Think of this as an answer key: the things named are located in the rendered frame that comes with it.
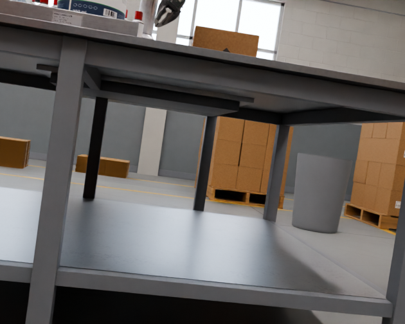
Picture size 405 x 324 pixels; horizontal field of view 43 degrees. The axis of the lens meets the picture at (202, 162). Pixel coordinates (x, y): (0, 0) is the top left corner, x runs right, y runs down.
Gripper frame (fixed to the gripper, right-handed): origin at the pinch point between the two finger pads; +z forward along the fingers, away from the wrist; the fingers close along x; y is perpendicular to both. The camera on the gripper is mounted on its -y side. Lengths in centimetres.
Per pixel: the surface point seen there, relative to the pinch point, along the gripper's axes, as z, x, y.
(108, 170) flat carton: 96, 26, -434
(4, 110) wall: 128, -139, -546
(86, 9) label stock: 22, -12, 65
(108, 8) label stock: 18, -8, 64
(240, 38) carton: -23.2, 31.5, -19.3
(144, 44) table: 22, 8, 85
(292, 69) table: 3, 41, 85
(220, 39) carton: -17.2, 24.6, -19.9
